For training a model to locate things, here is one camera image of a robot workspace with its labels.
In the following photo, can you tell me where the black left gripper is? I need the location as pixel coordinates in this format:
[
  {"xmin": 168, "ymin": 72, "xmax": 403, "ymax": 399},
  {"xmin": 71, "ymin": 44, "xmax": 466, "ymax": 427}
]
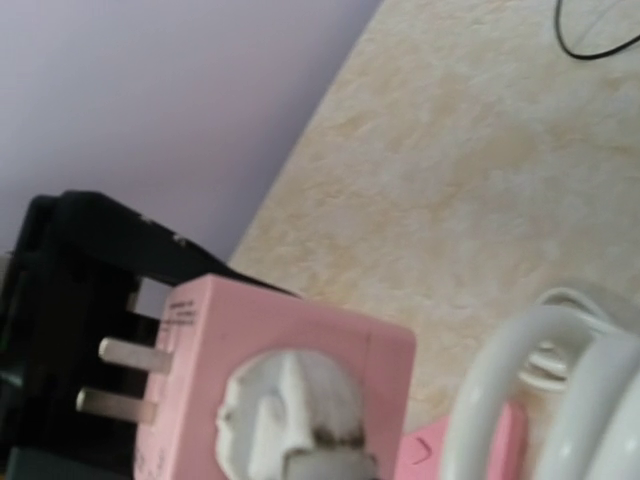
[{"xmin": 0, "ymin": 189, "xmax": 301, "ymax": 480}]

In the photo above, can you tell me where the pink cube socket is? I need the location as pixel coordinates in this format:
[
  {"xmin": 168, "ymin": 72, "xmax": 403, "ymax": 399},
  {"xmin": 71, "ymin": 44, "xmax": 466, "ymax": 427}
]
[{"xmin": 133, "ymin": 275, "xmax": 416, "ymax": 479}]

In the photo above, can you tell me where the pink triangular power strip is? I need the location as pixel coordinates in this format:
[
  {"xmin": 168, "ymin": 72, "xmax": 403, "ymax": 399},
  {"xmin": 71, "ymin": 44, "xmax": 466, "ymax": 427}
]
[{"xmin": 397, "ymin": 404, "xmax": 526, "ymax": 480}]

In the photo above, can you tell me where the white thick power cord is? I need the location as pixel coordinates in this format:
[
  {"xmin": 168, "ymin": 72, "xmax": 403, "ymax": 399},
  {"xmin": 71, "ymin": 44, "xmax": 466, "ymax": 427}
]
[{"xmin": 214, "ymin": 287, "xmax": 640, "ymax": 480}]

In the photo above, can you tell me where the short black usb cable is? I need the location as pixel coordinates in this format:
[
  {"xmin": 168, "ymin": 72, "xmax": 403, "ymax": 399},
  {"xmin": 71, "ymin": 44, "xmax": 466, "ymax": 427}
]
[{"xmin": 553, "ymin": 0, "xmax": 640, "ymax": 62}]

